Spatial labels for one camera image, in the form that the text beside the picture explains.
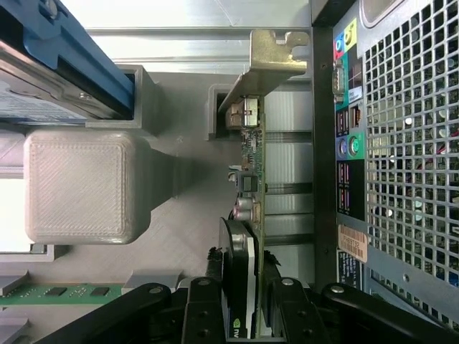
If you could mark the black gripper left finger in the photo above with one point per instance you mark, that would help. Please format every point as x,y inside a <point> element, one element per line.
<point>202,315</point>

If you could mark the green RAM stick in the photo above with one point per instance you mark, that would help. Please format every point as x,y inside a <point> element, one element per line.
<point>71,292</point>

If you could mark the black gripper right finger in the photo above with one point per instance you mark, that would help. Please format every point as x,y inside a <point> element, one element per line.
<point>301,315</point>

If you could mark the open PC case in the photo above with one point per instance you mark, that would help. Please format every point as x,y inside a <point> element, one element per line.
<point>324,161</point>

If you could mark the grey parts rack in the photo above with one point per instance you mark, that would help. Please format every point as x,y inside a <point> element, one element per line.
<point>75,186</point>

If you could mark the hard disk in blue carrier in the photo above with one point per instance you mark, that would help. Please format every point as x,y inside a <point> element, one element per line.
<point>71,46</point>

